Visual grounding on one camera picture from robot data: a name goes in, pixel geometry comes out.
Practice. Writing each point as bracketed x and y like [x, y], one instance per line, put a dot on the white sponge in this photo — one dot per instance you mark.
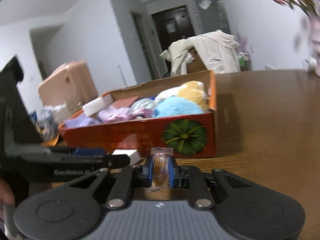
[97, 105]

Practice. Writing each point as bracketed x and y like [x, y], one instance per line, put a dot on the small white door notice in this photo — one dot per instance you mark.
[170, 27]

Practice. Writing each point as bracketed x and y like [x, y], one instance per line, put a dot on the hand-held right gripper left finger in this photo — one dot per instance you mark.
[149, 170]

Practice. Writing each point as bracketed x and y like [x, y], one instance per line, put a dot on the white rectangular block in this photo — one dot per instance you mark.
[132, 155]

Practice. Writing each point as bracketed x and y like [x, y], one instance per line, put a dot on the person's left hand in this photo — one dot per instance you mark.
[5, 192]

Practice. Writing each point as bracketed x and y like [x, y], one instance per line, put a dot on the purple fluffy cloth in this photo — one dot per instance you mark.
[82, 122]

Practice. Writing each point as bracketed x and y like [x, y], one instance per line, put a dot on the grey refrigerator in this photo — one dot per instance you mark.
[210, 21]

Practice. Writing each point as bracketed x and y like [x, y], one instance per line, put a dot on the pink ribbed suitcase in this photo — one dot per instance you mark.
[72, 85]

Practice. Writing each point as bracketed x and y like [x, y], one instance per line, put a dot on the orange cardboard box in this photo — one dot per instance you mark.
[125, 135]

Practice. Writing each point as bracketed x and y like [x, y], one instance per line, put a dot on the candy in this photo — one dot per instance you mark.
[160, 170]

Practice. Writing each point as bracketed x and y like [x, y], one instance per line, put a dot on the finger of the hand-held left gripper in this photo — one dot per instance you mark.
[117, 160]
[87, 151]

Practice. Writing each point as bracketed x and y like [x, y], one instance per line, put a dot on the white and yellow plush toy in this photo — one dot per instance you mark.
[192, 92]

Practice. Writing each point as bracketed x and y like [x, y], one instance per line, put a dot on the wooden chair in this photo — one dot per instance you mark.
[196, 65]

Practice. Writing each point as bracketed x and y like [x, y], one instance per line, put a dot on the blue plush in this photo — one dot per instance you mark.
[175, 108]

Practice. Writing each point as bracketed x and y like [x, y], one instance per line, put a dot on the white paper note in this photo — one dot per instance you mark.
[205, 4]

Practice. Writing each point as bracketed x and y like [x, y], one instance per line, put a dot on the lilac satin scrunchie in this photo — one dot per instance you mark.
[140, 107]

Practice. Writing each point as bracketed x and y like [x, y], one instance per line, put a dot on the dark entrance door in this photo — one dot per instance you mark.
[176, 40]

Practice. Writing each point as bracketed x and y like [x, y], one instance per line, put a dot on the beige coat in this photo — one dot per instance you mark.
[215, 50]

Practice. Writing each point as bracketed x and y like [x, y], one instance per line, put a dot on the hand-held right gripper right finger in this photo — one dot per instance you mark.
[171, 171]

